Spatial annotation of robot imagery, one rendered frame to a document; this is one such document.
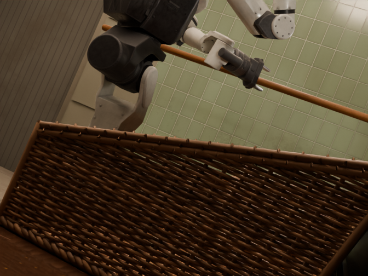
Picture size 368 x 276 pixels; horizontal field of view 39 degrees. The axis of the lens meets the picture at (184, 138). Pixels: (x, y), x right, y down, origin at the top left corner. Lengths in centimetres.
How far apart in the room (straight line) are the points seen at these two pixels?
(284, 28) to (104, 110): 63
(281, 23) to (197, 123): 193
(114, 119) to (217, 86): 187
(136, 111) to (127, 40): 24
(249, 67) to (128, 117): 55
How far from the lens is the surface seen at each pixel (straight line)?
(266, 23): 166
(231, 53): 191
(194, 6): 174
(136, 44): 161
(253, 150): 64
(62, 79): 547
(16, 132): 559
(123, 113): 172
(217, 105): 350
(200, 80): 357
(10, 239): 72
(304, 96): 214
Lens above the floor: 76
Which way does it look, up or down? 3 degrees up
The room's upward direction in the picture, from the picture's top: 23 degrees clockwise
